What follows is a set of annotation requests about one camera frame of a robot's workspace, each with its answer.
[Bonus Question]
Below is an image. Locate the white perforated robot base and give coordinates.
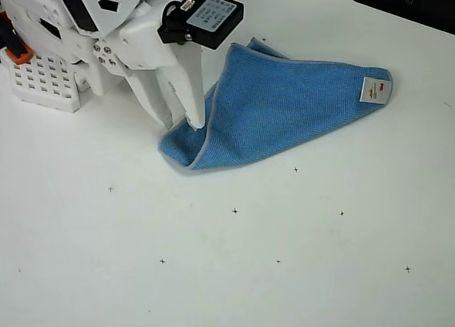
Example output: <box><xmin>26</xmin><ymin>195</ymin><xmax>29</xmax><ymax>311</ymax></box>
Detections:
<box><xmin>0</xmin><ymin>49</ymin><xmax>83</xmax><ymax>114</ymax></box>

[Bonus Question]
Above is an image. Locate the orange and black clamp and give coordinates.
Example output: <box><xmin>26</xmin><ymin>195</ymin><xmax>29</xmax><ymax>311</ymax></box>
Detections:
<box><xmin>0</xmin><ymin>12</ymin><xmax>33</xmax><ymax>64</ymax></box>

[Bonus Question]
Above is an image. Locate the blue microfibre cloth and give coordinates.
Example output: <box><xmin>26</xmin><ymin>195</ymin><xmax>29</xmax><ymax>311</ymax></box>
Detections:
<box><xmin>158</xmin><ymin>37</ymin><xmax>394</xmax><ymax>177</ymax></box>

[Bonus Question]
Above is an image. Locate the black camera module, grey label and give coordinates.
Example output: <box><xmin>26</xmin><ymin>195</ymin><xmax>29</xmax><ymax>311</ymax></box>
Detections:
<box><xmin>156</xmin><ymin>0</ymin><xmax>246</xmax><ymax>51</ymax></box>

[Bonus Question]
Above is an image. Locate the black mat with line drawing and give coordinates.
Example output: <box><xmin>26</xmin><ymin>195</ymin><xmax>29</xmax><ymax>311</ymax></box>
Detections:
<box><xmin>348</xmin><ymin>0</ymin><xmax>455</xmax><ymax>36</ymax></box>

